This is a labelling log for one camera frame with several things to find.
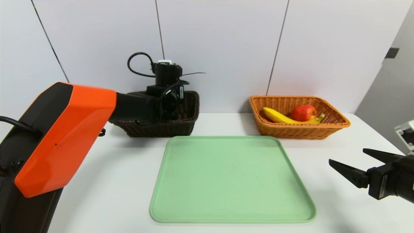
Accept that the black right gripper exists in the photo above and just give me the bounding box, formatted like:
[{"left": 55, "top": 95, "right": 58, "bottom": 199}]
[{"left": 328, "top": 148, "right": 414, "bottom": 204}]

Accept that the red apple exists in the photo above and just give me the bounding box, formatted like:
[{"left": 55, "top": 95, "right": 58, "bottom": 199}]
[{"left": 291, "top": 105, "right": 317, "bottom": 122}]

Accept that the yellow banana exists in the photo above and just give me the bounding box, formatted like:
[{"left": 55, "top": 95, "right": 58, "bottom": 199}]
[{"left": 263, "top": 107, "right": 325, "bottom": 124}]

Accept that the dark brown wicker basket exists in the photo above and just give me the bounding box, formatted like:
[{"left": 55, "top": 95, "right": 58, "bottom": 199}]
[{"left": 109, "top": 91, "right": 200, "bottom": 138}]

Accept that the orange wicker basket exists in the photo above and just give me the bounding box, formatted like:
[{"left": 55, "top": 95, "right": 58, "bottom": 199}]
[{"left": 249, "top": 95, "right": 351, "bottom": 140}]

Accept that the light green plastic tray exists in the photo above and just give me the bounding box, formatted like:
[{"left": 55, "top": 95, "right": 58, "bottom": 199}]
[{"left": 149, "top": 136, "right": 316, "bottom": 223}]

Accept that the black labelled left arm cable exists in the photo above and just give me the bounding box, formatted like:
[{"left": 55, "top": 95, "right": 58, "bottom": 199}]
[{"left": 134, "top": 80, "right": 190, "bottom": 127}]

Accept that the black left camera cable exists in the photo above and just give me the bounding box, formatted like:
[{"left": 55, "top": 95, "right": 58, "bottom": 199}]
[{"left": 127, "top": 52, "right": 158, "bottom": 78}]

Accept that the black braided cable sleeve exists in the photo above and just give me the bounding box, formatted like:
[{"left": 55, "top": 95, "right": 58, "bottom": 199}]
[{"left": 0, "top": 116, "right": 37, "bottom": 134}]

